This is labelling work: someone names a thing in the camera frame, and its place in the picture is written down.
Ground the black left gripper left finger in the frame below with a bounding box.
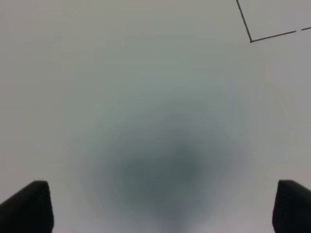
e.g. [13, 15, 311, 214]
[0, 181, 54, 233]

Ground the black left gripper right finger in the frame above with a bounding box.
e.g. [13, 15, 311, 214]
[272, 180, 311, 233]

